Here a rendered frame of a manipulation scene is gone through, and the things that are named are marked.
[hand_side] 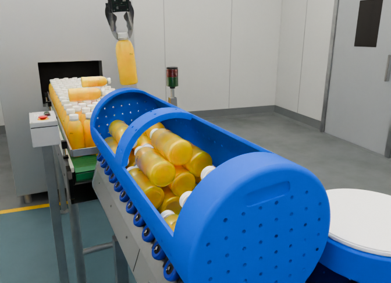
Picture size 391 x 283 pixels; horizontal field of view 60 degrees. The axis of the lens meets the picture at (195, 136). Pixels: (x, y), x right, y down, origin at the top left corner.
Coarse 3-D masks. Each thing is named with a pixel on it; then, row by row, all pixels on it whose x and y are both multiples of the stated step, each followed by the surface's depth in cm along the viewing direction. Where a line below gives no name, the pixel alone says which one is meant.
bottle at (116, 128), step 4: (116, 120) 121; (120, 120) 122; (112, 124) 119; (116, 124) 117; (120, 124) 116; (124, 124) 116; (108, 128) 121; (112, 128) 117; (116, 128) 114; (120, 128) 112; (124, 128) 111; (112, 132) 116; (116, 132) 112; (120, 132) 110; (112, 136) 117; (116, 136) 111; (120, 136) 109; (116, 140) 111
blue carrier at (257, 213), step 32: (128, 96) 127; (96, 128) 125; (128, 128) 88; (192, 128) 107; (224, 160) 93; (256, 160) 53; (288, 160) 56; (128, 192) 80; (192, 192) 53; (224, 192) 49; (256, 192) 51; (288, 192) 54; (320, 192) 57; (160, 224) 59; (192, 224) 50; (224, 224) 50; (256, 224) 53; (288, 224) 56; (320, 224) 60; (192, 256) 49; (224, 256) 51; (256, 256) 55; (288, 256) 58; (320, 256) 62
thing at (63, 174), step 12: (48, 108) 251; (60, 132) 189; (60, 144) 169; (60, 156) 173; (60, 168) 270; (72, 168) 139; (60, 180) 273; (72, 180) 136; (60, 192) 276; (72, 192) 137; (84, 192) 162; (72, 204) 143; (72, 216) 173; (72, 228) 175; (72, 240) 178; (84, 252) 182; (84, 264) 184; (84, 276) 185
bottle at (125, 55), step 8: (120, 40) 123; (128, 40) 124; (120, 48) 122; (128, 48) 123; (120, 56) 123; (128, 56) 123; (120, 64) 124; (128, 64) 124; (120, 72) 126; (128, 72) 125; (136, 72) 128; (120, 80) 127; (128, 80) 126; (136, 80) 128
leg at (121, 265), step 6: (114, 240) 137; (114, 246) 138; (114, 252) 140; (120, 252) 139; (114, 258) 142; (120, 258) 139; (114, 264) 144; (120, 264) 140; (126, 264) 141; (120, 270) 141; (126, 270) 142; (120, 276) 142; (126, 276) 143; (120, 282) 142; (126, 282) 144
